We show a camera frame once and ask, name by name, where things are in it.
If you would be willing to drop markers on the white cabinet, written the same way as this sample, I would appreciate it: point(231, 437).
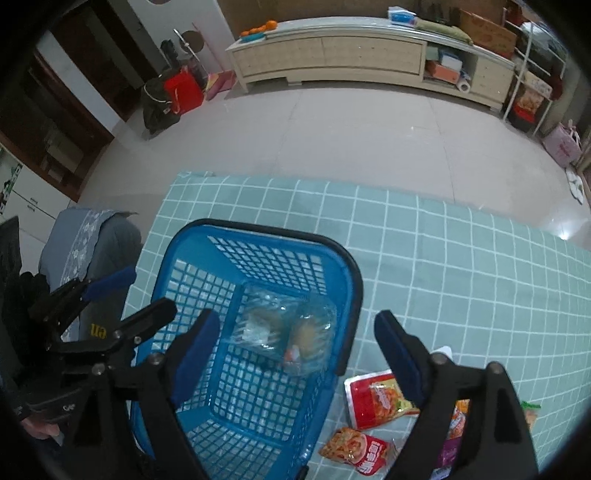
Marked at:
point(32, 198)

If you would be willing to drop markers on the white slipper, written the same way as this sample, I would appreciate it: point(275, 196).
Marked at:
point(576, 187)

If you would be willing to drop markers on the pink broom stick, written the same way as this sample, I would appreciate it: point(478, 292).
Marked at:
point(207, 48)

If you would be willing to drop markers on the white paper roll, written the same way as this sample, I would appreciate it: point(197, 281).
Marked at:
point(463, 86)

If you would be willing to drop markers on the black cloth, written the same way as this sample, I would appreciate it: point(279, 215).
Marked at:
point(14, 277)

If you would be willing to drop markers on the black boots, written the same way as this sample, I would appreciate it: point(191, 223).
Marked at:
point(169, 53)

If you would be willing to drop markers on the red picture box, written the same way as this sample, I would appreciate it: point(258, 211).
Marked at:
point(528, 104)

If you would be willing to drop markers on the white metal rack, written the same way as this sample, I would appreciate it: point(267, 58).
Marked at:
point(552, 99)

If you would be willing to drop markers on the clear plastic bread packet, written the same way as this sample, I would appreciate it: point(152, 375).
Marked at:
point(309, 337)
point(258, 323)

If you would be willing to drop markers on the brown cardboard box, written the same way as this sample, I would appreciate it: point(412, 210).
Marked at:
point(487, 33)

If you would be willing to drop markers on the dark jacket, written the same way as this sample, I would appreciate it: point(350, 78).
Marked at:
point(154, 106)

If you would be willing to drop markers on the metal mop stick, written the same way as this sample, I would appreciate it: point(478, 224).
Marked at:
point(184, 44)

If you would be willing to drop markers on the blue plastic basket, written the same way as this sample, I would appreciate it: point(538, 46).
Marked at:
point(337, 286)

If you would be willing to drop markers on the red orange noodle packet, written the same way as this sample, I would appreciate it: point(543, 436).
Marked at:
point(355, 450)

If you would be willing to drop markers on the dark cloth yellow print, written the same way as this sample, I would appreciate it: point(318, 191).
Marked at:
point(99, 330)

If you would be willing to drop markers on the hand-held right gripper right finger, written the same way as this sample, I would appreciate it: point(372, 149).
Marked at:
point(397, 360)

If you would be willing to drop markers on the person's left hand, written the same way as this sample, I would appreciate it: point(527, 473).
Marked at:
point(41, 427)

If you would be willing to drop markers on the blue plate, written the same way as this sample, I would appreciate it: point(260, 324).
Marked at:
point(254, 38)

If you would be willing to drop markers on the orange box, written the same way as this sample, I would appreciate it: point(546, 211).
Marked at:
point(441, 71)

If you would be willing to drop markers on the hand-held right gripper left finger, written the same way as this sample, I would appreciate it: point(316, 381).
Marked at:
point(198, 355)

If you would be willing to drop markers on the white printed snack packet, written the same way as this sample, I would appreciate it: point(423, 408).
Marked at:
point(443, 353)

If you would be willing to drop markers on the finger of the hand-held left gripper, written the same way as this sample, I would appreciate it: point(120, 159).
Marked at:
point(115, 279)
point(147, 318)

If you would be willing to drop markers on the red snack packet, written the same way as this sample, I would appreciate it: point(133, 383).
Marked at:
point(369, 401)

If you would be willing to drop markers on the blue white tissue box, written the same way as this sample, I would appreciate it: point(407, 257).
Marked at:
point(401, 17)

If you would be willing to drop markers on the chair with grey blue cover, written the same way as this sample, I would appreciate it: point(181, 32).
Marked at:
point(78, 240)

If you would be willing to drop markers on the red bag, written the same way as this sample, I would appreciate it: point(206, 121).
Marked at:
point(183, 92)

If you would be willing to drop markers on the pink dustpan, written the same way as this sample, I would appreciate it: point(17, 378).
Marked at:
point(218, 85)

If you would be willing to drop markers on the pink bag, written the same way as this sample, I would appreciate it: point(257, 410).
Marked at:
point(563, 144)

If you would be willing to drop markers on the dark wooden door frame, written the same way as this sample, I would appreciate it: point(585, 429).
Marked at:
point(74, 99)

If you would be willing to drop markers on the green cushion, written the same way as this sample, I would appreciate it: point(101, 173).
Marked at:
point(445, 31)

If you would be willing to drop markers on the cream tv cabinet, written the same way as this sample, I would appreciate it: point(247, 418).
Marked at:
point(369, 50)

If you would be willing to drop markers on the purple snack packet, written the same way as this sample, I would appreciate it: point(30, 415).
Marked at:
point(450, 445)

